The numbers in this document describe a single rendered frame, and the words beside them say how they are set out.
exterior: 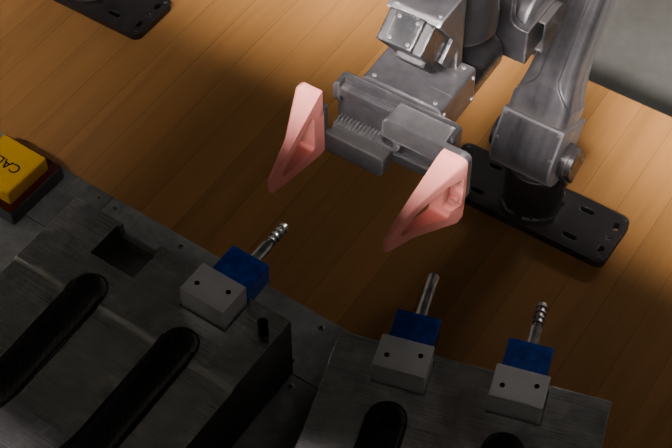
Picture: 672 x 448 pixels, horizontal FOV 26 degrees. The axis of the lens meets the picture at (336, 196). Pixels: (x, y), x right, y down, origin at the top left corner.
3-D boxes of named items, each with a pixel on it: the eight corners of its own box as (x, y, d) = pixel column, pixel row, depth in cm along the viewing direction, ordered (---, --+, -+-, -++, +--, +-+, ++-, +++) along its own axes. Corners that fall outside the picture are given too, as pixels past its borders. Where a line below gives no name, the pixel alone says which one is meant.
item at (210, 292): (265, 230, 144) (263, 196, 140) (307, 253, 142) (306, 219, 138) (183, 321, 137) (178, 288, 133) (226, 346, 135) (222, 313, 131)
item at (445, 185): (413, 231, 97) (483, 141, 102) (324, 186, 100) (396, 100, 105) (410, 288, 103) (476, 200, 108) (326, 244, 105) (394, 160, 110)
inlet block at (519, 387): (514, 313, 142) (520, 281, 138) (565, 326, 141) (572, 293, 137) (483, 425, 134) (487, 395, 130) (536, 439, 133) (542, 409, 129)
